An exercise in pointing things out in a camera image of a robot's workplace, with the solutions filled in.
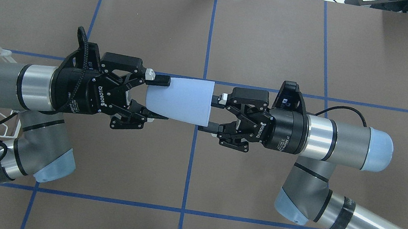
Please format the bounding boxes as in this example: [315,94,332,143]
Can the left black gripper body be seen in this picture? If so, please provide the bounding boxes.
[51,42,154,130]

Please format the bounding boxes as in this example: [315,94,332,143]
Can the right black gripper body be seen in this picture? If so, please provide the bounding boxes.
[217,87,308,155]

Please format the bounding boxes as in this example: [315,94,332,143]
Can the light blue plastic cup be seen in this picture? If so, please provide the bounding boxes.
[146,78,215,126]

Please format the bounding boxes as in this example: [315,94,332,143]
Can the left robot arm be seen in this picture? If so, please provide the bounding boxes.
[0,40,172,184]

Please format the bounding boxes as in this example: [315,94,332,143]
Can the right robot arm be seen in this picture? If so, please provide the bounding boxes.
[182,106,408,229]

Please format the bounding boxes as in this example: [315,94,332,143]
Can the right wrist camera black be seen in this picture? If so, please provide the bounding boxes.
[272,81,307,115]

